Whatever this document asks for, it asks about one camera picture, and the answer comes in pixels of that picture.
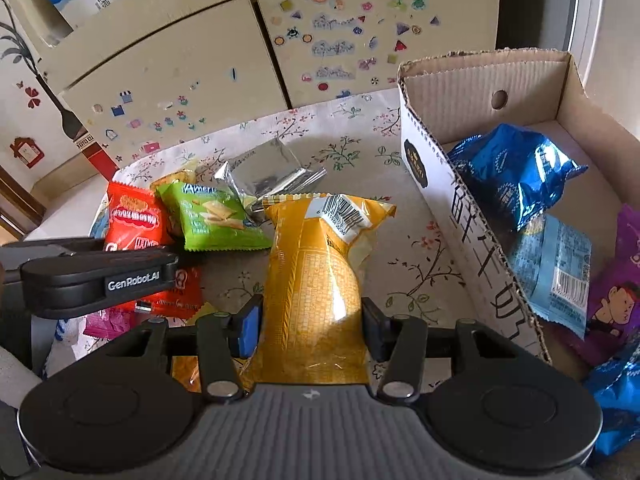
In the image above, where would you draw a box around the shiny blue snack packet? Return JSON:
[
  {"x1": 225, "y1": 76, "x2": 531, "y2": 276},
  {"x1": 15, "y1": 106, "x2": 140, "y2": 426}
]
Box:
[{"x1": 446, "y1": 122, "x2": 590, "y2": 233}]

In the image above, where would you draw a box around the pink snack packet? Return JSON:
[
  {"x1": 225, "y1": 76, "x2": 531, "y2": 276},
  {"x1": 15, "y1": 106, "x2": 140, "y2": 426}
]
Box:
[{"x1": 82, "y1": 306, "x2": 141, "y2": 341}]

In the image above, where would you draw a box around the cardboard box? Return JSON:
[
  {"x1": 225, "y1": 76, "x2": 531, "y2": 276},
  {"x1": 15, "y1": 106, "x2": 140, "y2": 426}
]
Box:
[{"x1": 397, "y1": 50, "x2": 640, "y2": 468}]

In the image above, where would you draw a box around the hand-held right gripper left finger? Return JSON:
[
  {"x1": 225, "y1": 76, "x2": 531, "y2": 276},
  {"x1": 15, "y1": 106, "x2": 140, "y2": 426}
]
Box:
[{"x1": 107, "y1": 294, "x2": 264, "y2": 403}]

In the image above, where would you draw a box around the green cracker packet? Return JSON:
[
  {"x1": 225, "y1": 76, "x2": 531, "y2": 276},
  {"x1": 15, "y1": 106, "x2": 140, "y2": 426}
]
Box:
[{"x1": 169, "y1": 180, "x2": 274, "y2": 252}]

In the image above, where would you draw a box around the white window frame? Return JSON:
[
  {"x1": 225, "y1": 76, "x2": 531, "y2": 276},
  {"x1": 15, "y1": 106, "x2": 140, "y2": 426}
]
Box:
[{"x1": 565, "y1": 0, "x2": 608, "y2": 58}]

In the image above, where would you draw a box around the red house wall sticker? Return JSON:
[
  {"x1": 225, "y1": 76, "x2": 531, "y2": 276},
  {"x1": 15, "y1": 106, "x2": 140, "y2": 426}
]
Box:
[{"x1": 10, "y1": 136, "x2": 43, "y2": 169}]

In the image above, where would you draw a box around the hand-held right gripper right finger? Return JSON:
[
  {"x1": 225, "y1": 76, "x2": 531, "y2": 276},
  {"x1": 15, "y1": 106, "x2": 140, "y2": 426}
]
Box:
[{"x1": 360, "y1": 297, "x2": 506, "y2": 403}]

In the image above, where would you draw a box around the orange red snack packet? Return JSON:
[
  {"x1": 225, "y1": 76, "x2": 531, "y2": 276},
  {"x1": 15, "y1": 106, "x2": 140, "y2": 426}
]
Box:
[{"x1": 135, "y1": 265, "x2": 205, "y2": 322}]

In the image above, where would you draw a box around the cream sticker-covered cabinet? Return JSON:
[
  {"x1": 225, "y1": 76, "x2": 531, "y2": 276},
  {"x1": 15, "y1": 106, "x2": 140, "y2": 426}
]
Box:
[{"x1": 0, "y1": 0, "x2": 503, "y2": 183}]

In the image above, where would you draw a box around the golden yellow snack packet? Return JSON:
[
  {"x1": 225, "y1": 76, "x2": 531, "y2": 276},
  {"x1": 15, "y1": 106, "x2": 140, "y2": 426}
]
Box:
[{"x1": 239, "y1": 192, "x2": 397, "y2": 387}]

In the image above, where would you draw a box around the silver foil snack packet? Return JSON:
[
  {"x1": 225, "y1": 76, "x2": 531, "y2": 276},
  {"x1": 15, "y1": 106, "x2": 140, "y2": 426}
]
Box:
[{"x1": 214, "y1": 137, "x2": 329, "y2": 226}]

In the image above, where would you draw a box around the purple snack packet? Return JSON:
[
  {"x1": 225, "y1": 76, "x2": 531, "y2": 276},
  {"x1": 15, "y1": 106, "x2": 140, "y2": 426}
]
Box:
[{"x1": 562, "y1": 204, "x2": 640, "y2": 367}]

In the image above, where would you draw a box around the yellow waffle packet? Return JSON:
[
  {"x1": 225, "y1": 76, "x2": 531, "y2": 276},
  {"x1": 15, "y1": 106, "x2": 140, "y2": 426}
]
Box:
[{"x1": 150, "y1": 169, "x2": 199, "y2": 193}]

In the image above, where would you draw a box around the floral tablecloth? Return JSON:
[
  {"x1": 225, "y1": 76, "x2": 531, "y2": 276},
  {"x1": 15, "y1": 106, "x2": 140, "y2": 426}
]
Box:
[{"x1": 42, "y1": 89, "x2": 551, "y2": 386}]

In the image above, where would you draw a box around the red patterned box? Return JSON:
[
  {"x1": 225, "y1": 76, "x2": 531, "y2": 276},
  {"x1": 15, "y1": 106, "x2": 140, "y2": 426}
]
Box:
[{"x1": 75, "y1": 130, "x2": 122, "y2": 182}]

